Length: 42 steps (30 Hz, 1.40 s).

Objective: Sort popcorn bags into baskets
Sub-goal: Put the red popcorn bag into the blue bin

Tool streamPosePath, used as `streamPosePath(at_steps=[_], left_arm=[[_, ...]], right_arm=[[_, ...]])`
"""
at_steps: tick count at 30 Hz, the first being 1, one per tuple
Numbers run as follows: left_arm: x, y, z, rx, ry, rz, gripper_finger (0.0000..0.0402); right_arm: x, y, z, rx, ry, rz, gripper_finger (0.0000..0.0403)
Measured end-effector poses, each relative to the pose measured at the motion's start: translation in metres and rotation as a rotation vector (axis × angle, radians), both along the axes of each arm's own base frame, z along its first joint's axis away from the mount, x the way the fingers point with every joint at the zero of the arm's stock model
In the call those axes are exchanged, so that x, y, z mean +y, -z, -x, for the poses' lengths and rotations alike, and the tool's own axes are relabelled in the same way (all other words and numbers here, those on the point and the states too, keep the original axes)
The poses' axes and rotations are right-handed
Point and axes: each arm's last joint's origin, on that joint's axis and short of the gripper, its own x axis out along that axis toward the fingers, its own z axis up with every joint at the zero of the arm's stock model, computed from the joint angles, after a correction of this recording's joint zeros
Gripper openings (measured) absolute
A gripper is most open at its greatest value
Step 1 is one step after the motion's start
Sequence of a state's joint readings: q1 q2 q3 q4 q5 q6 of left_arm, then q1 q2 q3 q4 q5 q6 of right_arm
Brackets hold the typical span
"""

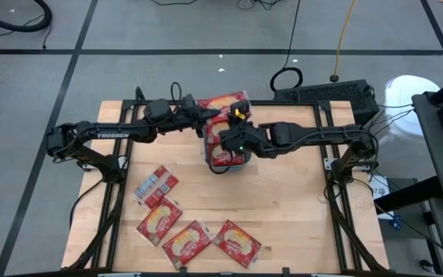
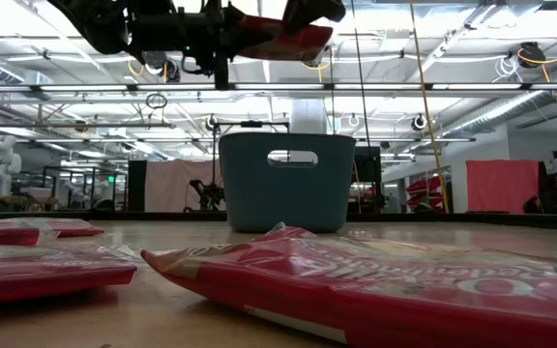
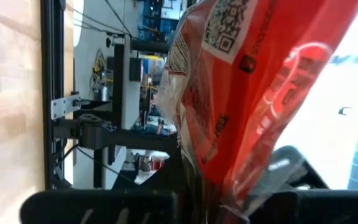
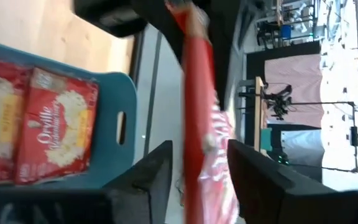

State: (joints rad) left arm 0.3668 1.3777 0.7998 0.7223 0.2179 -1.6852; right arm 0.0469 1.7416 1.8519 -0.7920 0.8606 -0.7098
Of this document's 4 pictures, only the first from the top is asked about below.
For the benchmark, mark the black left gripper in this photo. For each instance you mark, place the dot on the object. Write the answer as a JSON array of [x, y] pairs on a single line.
[[167, 115]]

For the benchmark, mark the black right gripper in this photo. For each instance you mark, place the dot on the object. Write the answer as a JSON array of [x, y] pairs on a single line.
[[244, 140]]

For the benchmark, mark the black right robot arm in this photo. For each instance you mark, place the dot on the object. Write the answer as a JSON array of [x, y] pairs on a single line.
[[321, 134]]

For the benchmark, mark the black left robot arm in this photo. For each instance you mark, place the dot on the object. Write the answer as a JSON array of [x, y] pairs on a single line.
[[110, 135]]

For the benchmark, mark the teal plastic basket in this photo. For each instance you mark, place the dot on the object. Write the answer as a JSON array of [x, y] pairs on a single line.
[[207, 154]]

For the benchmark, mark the white mounting plate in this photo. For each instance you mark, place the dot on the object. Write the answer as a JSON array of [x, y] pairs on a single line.
[[328, 163]]

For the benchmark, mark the white paper sheet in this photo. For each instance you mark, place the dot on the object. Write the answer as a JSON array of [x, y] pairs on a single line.
[[379, 190]]

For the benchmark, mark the black desk leg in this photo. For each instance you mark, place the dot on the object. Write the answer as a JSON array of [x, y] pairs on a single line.
[[410, 194]]

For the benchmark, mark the blue tag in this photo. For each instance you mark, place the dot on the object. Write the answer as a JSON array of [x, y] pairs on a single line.
[[397, 223]]

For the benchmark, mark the black computer mouse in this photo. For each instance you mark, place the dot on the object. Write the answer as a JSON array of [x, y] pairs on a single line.
[[426, 264]]

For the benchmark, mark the black metal table frame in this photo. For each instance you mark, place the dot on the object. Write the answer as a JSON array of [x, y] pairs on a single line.
[[283, 103]]

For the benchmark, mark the black curved bracket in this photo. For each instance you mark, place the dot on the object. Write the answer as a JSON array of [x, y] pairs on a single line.
[[139, 94]]

